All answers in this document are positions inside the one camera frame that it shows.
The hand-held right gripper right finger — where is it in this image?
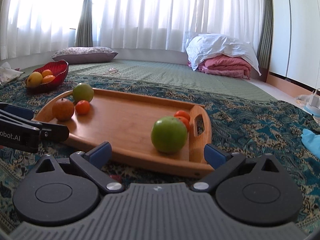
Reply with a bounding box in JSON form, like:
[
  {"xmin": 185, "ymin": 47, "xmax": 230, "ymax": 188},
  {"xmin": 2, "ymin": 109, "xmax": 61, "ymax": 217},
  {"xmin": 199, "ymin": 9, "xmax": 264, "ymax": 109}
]
[{"xmin": 191, "ymin": 144, "xmax": 281, "ymax": 193}]

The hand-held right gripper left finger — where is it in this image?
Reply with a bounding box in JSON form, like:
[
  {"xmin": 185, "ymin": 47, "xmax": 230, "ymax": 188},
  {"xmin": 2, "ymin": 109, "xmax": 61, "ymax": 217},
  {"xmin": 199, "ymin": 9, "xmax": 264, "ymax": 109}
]
[{"xmin": 36, "ymin": 142, "xmax": 125, "ymax": 195}]

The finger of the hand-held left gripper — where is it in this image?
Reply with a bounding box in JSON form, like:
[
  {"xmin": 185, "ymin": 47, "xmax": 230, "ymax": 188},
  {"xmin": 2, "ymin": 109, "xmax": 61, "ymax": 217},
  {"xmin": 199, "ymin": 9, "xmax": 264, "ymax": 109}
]
[
  {"xmin": 0, "ymin": 102, "xmax": 35, "ymax": 121},
  {"xmin": 0, "ymin": 110, "xmax": 70, "ymax": 142}
]

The large orange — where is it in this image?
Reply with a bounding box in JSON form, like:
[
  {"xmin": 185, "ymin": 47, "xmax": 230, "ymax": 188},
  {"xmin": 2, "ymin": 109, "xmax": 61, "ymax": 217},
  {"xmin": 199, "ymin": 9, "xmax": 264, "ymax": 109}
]
[{"xmin": 52, "ymin": 98, "xmax": 75, "ymax": 121}]

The small mandarin orange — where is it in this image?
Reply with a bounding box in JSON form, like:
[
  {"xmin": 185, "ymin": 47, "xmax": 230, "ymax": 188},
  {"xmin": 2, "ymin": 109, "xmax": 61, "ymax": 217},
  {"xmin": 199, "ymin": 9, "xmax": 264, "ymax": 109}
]
[
  {"xmin": 176, "ymin": 116, "xmax": 191, "ymax": 132},
  {"xmin": 174, "ymin": 110, "xmax": 191, "ymax": 121},
  {"xmin": 75, "ymin": 100, "xmax": 91, "ymax": 115}
]

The wooden tray with handles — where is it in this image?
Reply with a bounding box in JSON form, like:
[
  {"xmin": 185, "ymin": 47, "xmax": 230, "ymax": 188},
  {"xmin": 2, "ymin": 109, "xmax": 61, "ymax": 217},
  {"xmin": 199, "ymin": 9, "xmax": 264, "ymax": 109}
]
[{"xmin": 33, "ymin": 88, "xmax": 215, "ymax": 178}]

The green apple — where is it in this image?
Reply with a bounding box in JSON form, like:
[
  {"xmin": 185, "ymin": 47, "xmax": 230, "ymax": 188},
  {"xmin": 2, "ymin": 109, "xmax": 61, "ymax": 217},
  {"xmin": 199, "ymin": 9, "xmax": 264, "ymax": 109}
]
[
  {"xmin": 151, "ymin": 116, "xmax": 188, "ymax": 154},
  {"xmin": 72, "ymin": 83, "xmax": 94, "ymax": 103}
]

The yellow mango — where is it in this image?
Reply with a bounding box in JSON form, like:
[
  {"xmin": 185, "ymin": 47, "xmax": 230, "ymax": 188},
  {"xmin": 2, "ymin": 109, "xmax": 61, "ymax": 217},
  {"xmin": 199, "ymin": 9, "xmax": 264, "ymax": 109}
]
[{"xmin": 26, "ymin": 72, "xmax": 43, "ymax": 88}]

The floral printed cloth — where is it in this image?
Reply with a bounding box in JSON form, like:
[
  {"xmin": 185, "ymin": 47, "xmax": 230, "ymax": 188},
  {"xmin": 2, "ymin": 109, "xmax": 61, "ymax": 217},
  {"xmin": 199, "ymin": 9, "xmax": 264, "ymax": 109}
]
[{"xmin": 0, "ymin": 62, "xmax": 25, "ymax": 84}]

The blue paisley patterned blanket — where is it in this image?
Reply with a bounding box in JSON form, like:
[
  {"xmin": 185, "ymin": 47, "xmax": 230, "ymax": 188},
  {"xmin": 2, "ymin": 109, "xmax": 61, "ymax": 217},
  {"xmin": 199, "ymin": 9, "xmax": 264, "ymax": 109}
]
[{"xmin": 0, "ymin": 72, "xmax": 320, "ymax": 233}]

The red glass bowl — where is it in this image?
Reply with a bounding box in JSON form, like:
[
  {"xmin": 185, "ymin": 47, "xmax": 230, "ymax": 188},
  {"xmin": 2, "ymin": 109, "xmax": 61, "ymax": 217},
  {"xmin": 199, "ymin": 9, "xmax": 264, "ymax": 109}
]
[{"xmin": 25, "ymin": 59, "xmax": 69, "ymax": 93}]

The floral pillow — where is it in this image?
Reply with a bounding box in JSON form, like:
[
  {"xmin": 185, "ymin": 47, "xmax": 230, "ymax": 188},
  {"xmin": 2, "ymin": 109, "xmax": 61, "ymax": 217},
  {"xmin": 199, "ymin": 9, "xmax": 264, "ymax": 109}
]
[{"xmin": 51, "ymin": 47, "xmax": 119, "ymax": 64}]

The folded pink blanket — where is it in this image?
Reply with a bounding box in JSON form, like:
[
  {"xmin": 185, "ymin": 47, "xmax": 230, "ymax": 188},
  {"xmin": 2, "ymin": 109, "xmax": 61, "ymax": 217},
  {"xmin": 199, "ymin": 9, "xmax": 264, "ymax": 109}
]
[{"xmin": 191, "ymin": 56, "xmax": 252, "ymax": 80}]

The green quilted mat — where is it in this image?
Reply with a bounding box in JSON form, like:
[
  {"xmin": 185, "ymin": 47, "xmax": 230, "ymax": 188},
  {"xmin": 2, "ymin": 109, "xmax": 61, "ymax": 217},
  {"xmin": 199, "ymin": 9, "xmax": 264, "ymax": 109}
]
[{"xmin": 0, "ymin": 59, "xmax": 278, "ymax": 103}]

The light blue cloth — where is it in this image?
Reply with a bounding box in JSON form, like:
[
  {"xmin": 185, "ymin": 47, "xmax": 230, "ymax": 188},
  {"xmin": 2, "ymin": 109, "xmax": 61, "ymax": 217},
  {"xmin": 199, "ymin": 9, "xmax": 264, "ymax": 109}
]
[{"xmin": 301, "ymin": 128, "xmax": 320, "ymax": 159}]

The pale blue container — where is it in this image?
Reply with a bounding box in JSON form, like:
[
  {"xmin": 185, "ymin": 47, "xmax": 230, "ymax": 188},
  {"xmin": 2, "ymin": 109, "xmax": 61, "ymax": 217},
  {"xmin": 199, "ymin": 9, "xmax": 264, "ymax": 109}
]
[{"xmin": 303, "ymin": 104, "xmax": 320, "ymax": 123}]

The white pillow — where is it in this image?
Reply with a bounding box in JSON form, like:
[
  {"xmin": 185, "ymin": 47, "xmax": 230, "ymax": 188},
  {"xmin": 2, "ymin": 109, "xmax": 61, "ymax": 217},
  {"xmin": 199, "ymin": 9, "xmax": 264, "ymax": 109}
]
[{"xmin": 185, "ymin": 31, "xmax": 262, "ymax": 77}]

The white charger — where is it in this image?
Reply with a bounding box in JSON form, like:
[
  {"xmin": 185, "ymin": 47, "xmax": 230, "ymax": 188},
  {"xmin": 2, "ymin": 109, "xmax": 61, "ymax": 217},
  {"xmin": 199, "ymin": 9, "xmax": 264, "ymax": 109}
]
[{"xmin": 309, "ymin": 88, "xmax": 320, "ymax": 108}]

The grey-green curtain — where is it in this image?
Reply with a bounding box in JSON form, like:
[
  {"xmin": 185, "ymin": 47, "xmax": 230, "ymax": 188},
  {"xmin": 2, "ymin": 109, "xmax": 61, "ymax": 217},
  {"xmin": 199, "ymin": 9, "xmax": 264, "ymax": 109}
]
[
  {"xmin": 75, "ymin": 0, "xmax": 97, "ymax": 48},
  {"xmin": 257, "ymin": 0, "xmax": 274, "ymax": 68}
]

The white wardrobe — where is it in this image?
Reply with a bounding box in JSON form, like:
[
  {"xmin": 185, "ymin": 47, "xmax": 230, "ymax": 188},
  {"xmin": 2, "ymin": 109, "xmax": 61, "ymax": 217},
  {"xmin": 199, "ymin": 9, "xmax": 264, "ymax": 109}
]
[{"xmin": 266, "ymin": 0, "xmax": 320, "ymax": 93}]

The white sheer curtain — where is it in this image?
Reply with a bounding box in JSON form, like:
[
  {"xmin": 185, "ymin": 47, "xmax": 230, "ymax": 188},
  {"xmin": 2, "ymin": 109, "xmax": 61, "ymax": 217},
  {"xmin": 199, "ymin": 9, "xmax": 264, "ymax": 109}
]
[{"xmin": 0, "ymin": 0, "xmax": 266, "ymax": 61}]

